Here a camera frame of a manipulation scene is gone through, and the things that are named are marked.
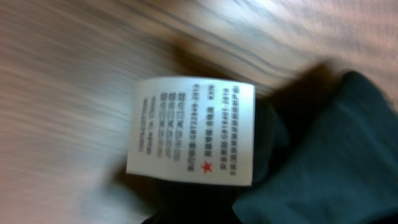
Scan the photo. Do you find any black t-shirt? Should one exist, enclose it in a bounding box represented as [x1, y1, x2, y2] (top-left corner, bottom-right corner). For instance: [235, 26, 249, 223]
[126, 72, 397, 223]

